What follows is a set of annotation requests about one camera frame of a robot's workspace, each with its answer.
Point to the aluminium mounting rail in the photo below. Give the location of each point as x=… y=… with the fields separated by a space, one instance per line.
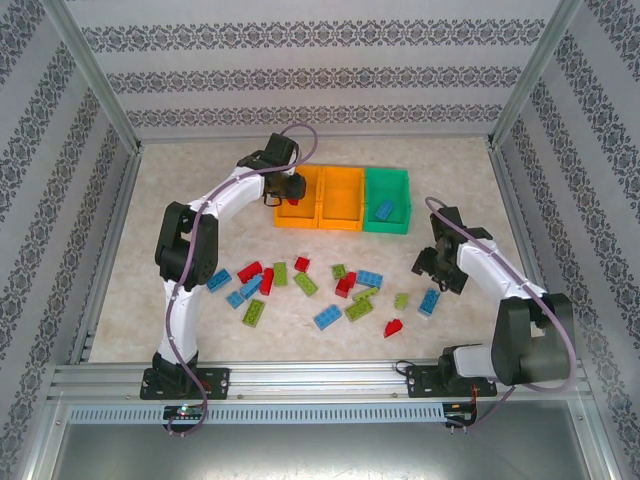
x=320 y=380

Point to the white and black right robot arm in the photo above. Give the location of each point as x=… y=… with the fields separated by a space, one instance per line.
x=490 y=270

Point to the small red lego brick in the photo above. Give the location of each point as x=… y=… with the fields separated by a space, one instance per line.
x=301 y=263
x=293 y=202

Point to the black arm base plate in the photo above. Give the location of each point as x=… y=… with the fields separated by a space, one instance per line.
x=417 y=382
x=220 y=382

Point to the aluminium frame post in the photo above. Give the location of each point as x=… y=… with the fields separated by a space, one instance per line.
x=531 y=75
x=100 y=85

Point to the orange plastic bin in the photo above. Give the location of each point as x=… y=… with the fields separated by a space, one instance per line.
x=340 y=200
x=295 y=221

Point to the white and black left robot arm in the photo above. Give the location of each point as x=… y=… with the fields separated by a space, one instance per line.
x=175 y=325

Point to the small blue lego brick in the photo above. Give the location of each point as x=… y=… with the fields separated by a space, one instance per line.
x=234 y=299

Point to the thin green lego brick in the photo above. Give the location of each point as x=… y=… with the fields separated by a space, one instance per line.
x=365 y=294

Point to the small green lego brick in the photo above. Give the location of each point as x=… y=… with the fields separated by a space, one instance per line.
x=401 y=301
x=339 y=271

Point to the red sloped lego brick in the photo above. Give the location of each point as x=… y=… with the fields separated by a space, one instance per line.
x=393 y=328

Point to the aluminium side rail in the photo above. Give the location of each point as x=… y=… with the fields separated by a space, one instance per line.
x=121 y=200
x=508 y=185

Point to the green plastic bin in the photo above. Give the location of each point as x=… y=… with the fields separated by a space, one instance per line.
x=400 y=190

